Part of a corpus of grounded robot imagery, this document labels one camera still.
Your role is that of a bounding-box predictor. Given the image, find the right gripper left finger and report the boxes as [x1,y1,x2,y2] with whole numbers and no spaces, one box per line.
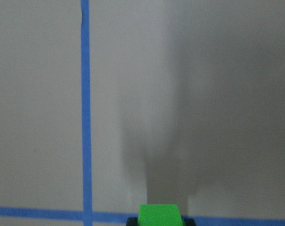
[126,217,138,226]

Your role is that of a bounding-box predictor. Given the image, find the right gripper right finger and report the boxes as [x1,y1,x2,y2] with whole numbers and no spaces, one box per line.
[182,218,195,226]

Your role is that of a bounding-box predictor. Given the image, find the green block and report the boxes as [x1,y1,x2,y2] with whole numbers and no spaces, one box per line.
[138,204,183,226]

